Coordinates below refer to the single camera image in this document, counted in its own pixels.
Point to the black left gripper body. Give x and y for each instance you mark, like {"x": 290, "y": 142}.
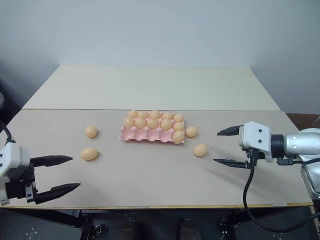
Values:
{"x": 20, "y": 185}

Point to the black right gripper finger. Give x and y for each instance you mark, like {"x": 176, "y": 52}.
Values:
{"x": 232, "y": 163}
{"x": 231, "y": 131}

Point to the tan egg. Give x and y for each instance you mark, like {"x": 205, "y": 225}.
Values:
{"x": 152, "y": 123}
{"x": 132, "y": 114}
{"x": 140, "y": 123}
{"x": 129, "y": 122}
{"x": 178, "y": 137}
{"x": 167, "y": 115}
{"x": 178, "y": 117}
{"x": 154, "y": 114}
{"x": 165, "y": 124}
{"x": 200, "y": 150}
{"x": 89, "y": 153}
{"x": 178, "y": 126}
{"x": 143, "y": 115}
{"x": 90, "y": 131}
{"x": 191, "y": 131}

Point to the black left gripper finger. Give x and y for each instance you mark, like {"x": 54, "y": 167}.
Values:
{"x": 57, "y": 191}
{"x": 50, "y": 160}

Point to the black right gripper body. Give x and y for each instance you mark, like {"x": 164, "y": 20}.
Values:
{"x": 260, "y": 153}

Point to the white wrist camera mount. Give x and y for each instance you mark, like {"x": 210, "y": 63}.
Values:
{"x": 12, "y": 157}
{"x": 255, "y": 136}

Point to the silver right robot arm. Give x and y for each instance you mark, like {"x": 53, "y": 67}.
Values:
{"x": 300, "y": 142}

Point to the pink egg tray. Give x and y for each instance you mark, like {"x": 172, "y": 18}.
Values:
{"x": 140, "y": 135}

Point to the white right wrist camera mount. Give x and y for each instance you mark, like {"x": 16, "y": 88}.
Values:
{"x": 255, "y": 136}

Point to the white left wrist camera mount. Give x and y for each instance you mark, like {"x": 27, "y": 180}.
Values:
{"x": 12, "y": 157}

